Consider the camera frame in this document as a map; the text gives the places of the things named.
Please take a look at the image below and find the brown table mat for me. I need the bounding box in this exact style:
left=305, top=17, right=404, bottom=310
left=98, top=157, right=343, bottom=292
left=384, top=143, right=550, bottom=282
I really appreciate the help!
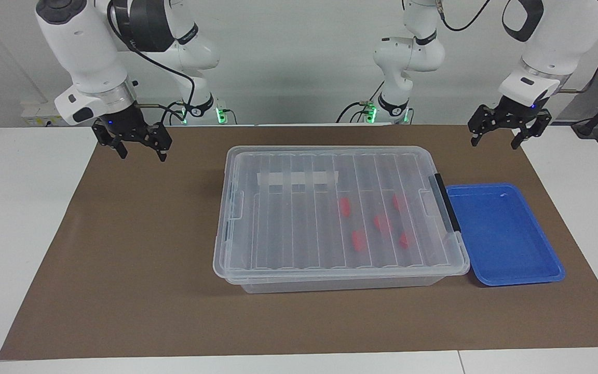
left=0, top=124, right=598, bottom=360

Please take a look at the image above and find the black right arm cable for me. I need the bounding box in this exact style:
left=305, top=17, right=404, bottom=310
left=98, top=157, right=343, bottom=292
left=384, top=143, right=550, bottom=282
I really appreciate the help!
left=107, top=0, right=196, bottom=125

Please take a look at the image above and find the blue plastic tray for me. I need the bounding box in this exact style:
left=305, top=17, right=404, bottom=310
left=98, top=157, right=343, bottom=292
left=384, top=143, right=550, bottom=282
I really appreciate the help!
left=445, top=183, right=566, bottom=287

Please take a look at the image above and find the clear ribbed plastic lid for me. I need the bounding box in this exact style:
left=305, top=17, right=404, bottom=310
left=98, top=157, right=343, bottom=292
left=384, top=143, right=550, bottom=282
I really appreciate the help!
left=213, top=145, right=471, bottom=284

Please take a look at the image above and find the white power strip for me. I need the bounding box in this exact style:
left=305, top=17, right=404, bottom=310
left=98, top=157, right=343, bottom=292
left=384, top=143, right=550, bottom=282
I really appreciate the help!
left=21, top=101, right=66, bottom=128

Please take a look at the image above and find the clear plastic storage box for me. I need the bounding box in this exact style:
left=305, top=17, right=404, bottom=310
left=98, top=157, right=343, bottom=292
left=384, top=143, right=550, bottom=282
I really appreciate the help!
left=213, top=145, right=471, bottom=295

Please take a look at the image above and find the black base cable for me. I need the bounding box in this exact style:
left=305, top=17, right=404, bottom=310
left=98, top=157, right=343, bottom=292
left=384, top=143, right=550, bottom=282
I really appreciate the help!
left=335, top=99, right=383, bottom=124
left=160, top=101, right=191, bottom=126

